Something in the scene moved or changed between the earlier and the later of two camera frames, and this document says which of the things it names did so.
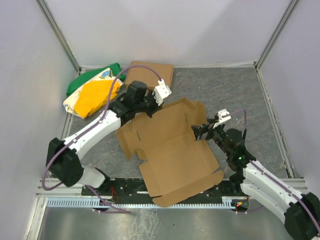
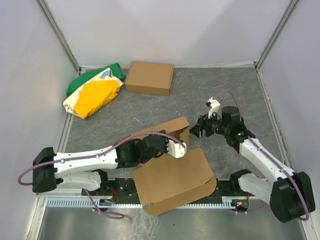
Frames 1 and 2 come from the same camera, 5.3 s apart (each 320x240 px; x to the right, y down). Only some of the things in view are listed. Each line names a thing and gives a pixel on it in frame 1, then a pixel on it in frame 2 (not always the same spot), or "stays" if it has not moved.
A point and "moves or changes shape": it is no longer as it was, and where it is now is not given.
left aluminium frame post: [43, 7] stays
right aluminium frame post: [276, 33] stays
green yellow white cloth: [89, 94] stays
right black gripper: [207, 129] -> [203, 125]
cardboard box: [176, 164] moves or changes shape
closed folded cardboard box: [147, 75] stays
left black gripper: [152, 102] -> [163, 141]
